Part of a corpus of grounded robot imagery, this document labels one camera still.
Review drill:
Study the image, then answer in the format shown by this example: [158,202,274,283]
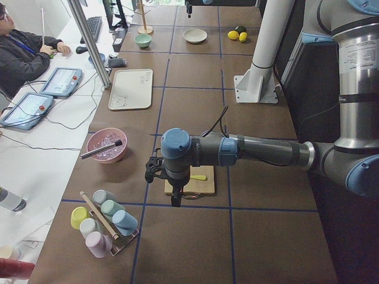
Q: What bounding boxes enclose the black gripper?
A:
[165,168,190,207]

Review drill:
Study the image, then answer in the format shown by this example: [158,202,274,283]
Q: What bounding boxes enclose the round cream plate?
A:
[182,28,208,44]

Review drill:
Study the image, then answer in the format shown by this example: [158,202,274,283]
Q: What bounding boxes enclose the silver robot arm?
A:
[145,1,378,207]

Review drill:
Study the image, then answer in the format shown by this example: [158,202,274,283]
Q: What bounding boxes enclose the cream rectangular bear tray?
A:
[108,69,153,111]

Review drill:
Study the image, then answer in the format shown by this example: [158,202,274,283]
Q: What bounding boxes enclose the yellow plastic knife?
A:
[190,175,207,180]

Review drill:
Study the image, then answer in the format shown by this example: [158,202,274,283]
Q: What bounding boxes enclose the wooden cutting board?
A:
[164,165,216,197]

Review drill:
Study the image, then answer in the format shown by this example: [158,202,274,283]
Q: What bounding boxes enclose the wooden cup stand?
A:
[136,0,153,35]

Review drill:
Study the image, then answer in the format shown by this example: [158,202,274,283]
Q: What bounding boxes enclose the yellow lemon far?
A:
[227,30,239,40]

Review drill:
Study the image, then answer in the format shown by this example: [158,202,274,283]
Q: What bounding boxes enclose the green avocado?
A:
[235,26,246,34]

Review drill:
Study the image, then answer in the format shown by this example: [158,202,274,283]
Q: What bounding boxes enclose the green bowl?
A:
[134,34,152,48]

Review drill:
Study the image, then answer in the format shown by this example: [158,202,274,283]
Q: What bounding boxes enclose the black monitor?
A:
[102,0,128,31]

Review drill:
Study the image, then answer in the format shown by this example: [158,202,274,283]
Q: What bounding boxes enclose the green cup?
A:
[101,199,125,222]

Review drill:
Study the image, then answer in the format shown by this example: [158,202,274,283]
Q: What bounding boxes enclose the clear acrylic cup rack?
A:
[89,209,140,256]

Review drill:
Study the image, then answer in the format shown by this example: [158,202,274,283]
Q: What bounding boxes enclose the black box white label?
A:
[113,28,128,53]

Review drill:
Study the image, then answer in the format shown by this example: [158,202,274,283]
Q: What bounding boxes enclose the grey blue cup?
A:
[92,189,117,205]

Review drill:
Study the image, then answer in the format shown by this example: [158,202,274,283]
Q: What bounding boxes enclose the metal brush black tip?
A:
[80,140,123,159]

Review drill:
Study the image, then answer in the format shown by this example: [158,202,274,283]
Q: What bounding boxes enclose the pink cup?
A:
[85,231,113,258]

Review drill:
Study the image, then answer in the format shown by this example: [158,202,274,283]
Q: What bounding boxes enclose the grey folded cloth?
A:
[108,58,127,68]

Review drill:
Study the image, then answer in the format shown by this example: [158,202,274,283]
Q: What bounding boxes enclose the white grey cup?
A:
[79,218,103,239]

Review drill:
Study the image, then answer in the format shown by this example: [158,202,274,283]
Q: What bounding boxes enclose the pink bowl with ice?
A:
[86,128,127,164]

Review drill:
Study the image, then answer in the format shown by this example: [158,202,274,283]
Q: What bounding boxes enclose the black keyboard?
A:
[86,16,102,42]

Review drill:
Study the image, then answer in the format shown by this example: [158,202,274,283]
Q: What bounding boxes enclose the yellow cup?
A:
[70,206,89,230]

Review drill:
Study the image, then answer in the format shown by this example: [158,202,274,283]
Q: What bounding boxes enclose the blue bowl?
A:
[88,53,106,68]

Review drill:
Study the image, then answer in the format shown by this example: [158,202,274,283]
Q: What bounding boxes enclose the black computer mouse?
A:
[75,46,88,54]

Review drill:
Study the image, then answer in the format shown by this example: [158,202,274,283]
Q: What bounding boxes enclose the teach pendant far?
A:
[39,67,83,98]

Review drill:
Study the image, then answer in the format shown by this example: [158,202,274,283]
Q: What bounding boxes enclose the teach pendant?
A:
[39,67,83,98]
[1,92,54,130]

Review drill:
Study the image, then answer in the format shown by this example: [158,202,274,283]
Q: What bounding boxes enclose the clear water bottle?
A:
[0,187,27,212]

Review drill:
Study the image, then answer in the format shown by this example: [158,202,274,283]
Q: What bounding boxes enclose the person in black jacket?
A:
[1,4,71,98]

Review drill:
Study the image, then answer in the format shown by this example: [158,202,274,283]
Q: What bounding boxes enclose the white paper cup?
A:
[0,245,22,260]

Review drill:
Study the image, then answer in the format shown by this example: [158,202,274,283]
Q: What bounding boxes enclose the teach pendant near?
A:
[1,92,54,130]

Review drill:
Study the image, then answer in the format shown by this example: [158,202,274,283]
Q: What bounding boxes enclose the red cylinder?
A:
[1,258,35,280]

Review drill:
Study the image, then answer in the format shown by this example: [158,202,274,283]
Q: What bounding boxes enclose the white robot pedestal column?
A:
[234,0,294,104]

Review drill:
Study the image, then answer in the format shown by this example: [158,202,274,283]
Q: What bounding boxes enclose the aluminium frame post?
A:
[68,0,111,89]

